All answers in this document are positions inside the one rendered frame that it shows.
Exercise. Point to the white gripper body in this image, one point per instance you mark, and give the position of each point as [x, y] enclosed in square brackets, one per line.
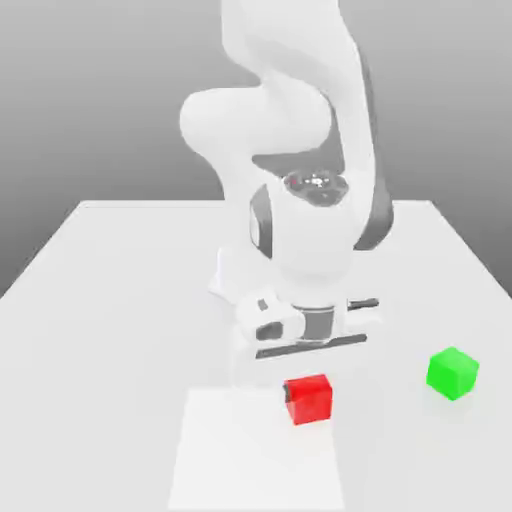
[308, 362]

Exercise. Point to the small red cube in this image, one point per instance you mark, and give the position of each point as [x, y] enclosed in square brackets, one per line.
[310, 400]

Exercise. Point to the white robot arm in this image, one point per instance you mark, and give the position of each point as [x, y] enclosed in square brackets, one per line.
[296, 120]

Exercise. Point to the small green cube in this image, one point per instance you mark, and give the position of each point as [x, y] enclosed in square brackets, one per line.
[452, 374]

